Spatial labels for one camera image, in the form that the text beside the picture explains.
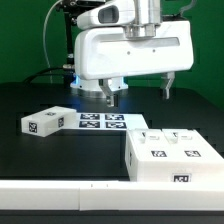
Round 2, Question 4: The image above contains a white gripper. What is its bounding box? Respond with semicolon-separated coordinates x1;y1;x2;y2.
73;0;195;108

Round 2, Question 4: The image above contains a white cabinet body box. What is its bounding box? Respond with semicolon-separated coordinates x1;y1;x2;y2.
125;129;224;183

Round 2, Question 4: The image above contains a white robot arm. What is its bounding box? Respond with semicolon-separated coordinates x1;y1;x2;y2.
74;0;194;107

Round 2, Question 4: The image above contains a white base tag sheet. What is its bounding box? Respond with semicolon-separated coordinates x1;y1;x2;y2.
65;113;148;130

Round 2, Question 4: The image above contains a white block with tags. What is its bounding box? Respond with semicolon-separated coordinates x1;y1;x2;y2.
21;106;77;137

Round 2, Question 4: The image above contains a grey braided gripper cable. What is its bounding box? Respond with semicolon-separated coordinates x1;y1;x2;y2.
179;0;198;18

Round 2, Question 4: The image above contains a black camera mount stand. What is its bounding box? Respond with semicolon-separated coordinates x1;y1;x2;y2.
56;0;106;65

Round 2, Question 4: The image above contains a white cable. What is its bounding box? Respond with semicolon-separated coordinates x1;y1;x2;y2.
42;0;64;84

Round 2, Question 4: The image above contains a black cable bundle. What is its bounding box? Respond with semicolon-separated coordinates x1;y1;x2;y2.
22;65;77;84

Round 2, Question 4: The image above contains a white front obstacle rail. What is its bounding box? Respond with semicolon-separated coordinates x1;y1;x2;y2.
0;180;224;211

